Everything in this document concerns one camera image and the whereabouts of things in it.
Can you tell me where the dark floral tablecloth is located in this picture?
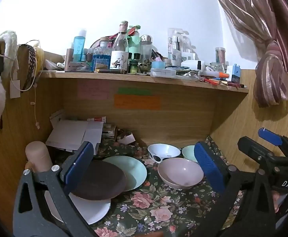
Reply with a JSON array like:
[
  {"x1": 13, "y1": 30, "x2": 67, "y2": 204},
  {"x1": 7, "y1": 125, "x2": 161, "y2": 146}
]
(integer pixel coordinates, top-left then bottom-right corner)
[{"x1": 51, "y1": 136, "x2": 248, "y2": 237}]

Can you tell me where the dark brown plate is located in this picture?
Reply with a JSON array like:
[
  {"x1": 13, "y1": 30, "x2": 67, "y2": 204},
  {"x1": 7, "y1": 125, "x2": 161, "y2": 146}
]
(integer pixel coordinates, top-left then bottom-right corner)
[{"x1": 71, "y1": 160, "x2": 127, "y2": 201}]

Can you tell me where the white furry headband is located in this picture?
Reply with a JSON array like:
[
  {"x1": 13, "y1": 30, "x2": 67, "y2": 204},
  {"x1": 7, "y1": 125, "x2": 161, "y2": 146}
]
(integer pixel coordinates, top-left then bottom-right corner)
[{"x1": 0, "y1": 30, "x2": 19, "y2": 74}]

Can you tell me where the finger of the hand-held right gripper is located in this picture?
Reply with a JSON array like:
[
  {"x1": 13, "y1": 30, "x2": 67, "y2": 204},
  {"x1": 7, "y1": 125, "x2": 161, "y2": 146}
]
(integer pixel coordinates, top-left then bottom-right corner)
[
  {"x1": 237, "y1": 136, "x2": 286, "y2": 165},
  {"x1": 258, "y1": 127, "x2": 288, "y2": 156}
]

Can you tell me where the green sticky note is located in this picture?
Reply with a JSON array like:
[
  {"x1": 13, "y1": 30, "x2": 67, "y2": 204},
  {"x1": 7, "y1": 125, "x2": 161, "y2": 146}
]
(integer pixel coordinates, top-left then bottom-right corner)
[{"x1": 117, "y1": 87, "x2": 152, "y2": 96}]

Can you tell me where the white bowl with black spots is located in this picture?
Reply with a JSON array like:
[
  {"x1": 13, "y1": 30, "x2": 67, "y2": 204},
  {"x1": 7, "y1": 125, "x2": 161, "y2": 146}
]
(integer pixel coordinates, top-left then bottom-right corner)
[{"x1": 147, "y1": 143, "x2": 181, "y2": 164}]

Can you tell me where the pink sticky note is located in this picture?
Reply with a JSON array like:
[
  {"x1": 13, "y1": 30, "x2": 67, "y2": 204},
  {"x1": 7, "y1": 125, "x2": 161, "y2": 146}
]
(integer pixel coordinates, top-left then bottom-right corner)
[{"x1": 78, "y1": 83, "x2": 111, "y2": 100}]

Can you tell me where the wooden desk shelf unit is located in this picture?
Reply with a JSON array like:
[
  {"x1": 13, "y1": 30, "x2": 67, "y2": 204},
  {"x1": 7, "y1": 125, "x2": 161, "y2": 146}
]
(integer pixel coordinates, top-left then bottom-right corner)
[{"x1": 0, "y1": 39, "x2": 288, "y2": 237}]

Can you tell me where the orange marker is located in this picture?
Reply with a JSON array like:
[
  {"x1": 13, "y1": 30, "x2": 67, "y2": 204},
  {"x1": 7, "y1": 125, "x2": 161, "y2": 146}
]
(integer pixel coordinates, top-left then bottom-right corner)
[{"x1": 209, "y1": 71, "x2": 231, "y2": 79}]

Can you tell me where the beige cosmetic tube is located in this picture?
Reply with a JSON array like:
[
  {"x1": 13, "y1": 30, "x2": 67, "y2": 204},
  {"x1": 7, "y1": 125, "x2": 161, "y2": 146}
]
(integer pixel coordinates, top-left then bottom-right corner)
[{"x1": 64, "y1": 48, "x2": 75, "y2": 71}]

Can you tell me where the small bronze dish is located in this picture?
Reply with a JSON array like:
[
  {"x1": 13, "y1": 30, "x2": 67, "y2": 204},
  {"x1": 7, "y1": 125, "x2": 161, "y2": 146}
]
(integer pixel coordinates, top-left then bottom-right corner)
[{"x1": 138, "y1": 63, "x2": 151, "y2": 74}]

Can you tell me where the person's right hand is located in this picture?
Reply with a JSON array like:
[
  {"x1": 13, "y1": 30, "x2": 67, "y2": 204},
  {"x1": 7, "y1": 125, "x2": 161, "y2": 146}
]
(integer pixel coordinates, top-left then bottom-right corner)
[{"x1": 272, "y1": 191, "x2": 288, "y2": 214}]

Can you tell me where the small white box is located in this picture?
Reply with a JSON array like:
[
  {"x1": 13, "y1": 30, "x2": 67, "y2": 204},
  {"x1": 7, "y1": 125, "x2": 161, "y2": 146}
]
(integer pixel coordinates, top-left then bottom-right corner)
[{"x1": 117, "y1": 133, "x2": 136, "y2": 145}]

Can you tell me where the clear bottle with silver cap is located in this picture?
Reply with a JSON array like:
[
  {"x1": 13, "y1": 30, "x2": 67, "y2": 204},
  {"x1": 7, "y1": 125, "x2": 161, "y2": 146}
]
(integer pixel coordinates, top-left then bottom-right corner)
[{"x1": 139, "y1": 35, "x2": 153, "y2": 63}]

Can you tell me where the small dark green jar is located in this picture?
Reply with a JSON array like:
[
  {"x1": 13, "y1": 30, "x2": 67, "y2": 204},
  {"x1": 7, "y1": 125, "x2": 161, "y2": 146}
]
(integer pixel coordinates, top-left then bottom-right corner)
[{"x1": 129, "y1": 60, "x2": 139, "y2": 74}]

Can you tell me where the dark braided headband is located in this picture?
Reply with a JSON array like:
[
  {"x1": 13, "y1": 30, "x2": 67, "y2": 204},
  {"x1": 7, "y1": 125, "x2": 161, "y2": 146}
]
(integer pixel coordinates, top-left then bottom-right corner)
[{"x1": 19, "y1": 43, "x2": 37, "y2": 92}]

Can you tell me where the tall clear labelled glass bottle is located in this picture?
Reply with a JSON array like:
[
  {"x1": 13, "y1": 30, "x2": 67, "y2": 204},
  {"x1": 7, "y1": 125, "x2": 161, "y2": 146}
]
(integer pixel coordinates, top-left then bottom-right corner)
[{"x1": 110, "y1": 21, "x2": 129, "y2": 73}]

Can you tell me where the white cable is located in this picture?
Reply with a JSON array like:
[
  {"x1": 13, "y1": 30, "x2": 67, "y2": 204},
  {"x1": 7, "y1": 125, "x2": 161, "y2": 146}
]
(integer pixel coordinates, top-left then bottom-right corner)
[{"x1": 30, "y1": 54, "x2": 47, "y2": 129}]

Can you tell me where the blue and white sharpener box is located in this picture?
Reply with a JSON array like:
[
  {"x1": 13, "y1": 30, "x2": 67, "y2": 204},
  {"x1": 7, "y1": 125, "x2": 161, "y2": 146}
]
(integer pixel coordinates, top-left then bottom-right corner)
[{"x1": 226, "y1": 64, "x2": 242, "y2": 84}]

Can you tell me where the blue toner bottle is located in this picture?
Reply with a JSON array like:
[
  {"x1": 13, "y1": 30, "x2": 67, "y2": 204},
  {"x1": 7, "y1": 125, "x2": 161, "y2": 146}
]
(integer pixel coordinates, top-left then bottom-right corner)
[{"x1": 72, "y1": 30, "x2": 87, "y2": 62}]

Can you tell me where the orange sticky note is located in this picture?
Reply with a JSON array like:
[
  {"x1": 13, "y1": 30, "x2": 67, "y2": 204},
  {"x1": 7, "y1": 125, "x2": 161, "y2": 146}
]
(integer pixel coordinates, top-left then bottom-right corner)
[{"x1": 114, "y1": 94, "x2": 160, "y2": 110}]

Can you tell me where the stack of white papers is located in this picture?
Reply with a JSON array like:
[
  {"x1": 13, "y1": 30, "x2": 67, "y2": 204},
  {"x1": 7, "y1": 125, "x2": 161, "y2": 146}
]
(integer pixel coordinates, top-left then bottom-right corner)
[{"x1": 45, "y1": 118, "x2": 105, "y2": 152}]

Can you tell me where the white charger plug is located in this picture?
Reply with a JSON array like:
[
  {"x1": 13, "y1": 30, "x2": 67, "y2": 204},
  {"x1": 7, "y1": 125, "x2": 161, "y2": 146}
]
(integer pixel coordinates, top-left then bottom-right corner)
[{"x1": 10, "y1": 79, "x2": 21, "y2": 99}]

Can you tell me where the light blue box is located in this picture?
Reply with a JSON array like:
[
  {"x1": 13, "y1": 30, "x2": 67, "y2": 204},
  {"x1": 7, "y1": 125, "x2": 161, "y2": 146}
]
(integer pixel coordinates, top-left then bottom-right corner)
[{"x1": 151, "y1": 60, "x2": 165, "y2": 70}]

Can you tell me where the pale yellow headband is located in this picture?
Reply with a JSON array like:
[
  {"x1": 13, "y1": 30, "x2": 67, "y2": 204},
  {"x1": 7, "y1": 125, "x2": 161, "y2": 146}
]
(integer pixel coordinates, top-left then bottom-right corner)
[{"x1": 34, "y1": 42, "x2": 45, "y2": 71}]

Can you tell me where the red pen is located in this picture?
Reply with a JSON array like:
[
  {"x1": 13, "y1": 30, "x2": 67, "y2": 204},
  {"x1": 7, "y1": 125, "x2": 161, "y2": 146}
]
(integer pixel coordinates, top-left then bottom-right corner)
[{"x1": 201, "y1": 77, "x2": 223, "y2": 86}]

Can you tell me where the pale pink thermos bottle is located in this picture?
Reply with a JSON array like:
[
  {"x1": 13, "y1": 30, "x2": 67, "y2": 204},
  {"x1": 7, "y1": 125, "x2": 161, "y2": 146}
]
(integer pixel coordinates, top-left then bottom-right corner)
[{"x1": 25, "y1": 141, "x2": 53, "y2": 173}]

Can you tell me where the clear tube of sticks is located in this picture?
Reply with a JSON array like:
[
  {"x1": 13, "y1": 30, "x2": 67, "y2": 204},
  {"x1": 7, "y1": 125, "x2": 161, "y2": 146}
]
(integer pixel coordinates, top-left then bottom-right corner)
[{"x1": 215, "y1": 47, "x2": 226, "y2": 63}]

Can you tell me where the white lying bottle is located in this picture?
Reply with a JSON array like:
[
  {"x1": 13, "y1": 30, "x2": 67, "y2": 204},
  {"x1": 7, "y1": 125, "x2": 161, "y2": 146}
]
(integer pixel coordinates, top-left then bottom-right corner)
[{"x1": 181, "y1": 60, "x2": 202, "y2": 70}]

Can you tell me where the white plate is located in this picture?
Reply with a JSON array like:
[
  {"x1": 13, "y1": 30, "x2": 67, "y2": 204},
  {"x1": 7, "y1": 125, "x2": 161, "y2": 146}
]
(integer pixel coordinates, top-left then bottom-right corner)
[{"x1": 44, "y1": 190, "x2": 111, "y2": 225}]

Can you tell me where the white blister pack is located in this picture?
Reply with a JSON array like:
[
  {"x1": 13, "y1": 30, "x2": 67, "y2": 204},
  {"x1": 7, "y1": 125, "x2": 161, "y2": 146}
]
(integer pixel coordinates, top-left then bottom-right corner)
[{"x1": 167, "y1": 28, "x2": 196, "y2": 61}]

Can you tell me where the mint green bowl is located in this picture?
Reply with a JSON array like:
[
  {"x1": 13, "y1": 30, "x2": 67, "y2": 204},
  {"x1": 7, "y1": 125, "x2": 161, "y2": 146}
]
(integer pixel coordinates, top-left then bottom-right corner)
[{"x1": 182, "y1": 145, "x2": 200, "y2": 163}]

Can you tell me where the pink striped curtain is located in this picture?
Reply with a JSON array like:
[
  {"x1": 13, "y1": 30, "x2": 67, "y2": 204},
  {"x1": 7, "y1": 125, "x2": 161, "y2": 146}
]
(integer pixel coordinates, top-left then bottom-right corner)
[{"x1": 209, "y1": 0, "x2": 288, "y2": 108}]

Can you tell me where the pale pink bowl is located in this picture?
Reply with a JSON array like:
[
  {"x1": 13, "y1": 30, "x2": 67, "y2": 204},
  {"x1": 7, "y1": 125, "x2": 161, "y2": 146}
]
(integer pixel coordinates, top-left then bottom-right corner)
[{"x1": 157, "y1": 157, "x2": 204, "y2": 190}]

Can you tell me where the stack of dark booklets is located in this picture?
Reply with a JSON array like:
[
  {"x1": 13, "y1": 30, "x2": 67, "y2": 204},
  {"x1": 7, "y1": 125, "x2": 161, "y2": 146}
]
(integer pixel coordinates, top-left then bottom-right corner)
[{"x1": 101, "y1": 124, "x2": 118, "y2": 141}]

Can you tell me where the clear plastic case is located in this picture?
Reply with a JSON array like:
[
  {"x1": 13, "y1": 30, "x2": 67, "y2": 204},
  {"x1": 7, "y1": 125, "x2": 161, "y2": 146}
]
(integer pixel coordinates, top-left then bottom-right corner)
[{"x1": 150, "y1": 69, "x2": 178, "y2": 77}]

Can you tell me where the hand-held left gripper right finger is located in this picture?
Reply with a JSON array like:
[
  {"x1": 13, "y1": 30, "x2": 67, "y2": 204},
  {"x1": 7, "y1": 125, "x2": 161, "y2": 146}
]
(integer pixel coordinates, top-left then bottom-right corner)
[{"x1": 191, "y1": 141, "x2": 278, "y2": 237}]

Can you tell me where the mint green plate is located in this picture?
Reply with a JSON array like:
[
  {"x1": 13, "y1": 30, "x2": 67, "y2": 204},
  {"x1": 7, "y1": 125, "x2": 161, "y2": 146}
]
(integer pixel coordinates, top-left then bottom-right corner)
[{"x1": 102, "y1": 155, "x2": 148, "y2": 192}]

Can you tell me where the green pump bottle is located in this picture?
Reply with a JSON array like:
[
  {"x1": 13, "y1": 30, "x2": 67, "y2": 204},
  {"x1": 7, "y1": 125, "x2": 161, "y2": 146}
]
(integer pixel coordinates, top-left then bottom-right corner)
[{"x1": 128, "y1": 25, "x2": 141, "y2": 60}]

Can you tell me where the small glass jar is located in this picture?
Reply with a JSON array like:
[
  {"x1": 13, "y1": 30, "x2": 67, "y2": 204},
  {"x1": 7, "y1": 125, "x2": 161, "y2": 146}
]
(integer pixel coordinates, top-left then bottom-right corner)
[{"x1": 210, "y1": 62, "x2": 225, "y2": 74}]

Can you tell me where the square bottle with blue liquid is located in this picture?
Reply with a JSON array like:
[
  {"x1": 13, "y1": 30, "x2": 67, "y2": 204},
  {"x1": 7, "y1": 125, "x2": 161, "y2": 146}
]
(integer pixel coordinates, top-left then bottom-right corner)
[{"x1": 93, "y1": 37, "x2": 112, "y2": 71}]

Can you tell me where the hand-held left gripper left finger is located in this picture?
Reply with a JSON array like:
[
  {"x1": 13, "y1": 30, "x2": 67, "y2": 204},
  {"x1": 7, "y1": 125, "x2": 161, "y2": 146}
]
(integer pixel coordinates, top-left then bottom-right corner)
[{"x1": 12, "y1": 141, "x2": 96, "y2": 237}]

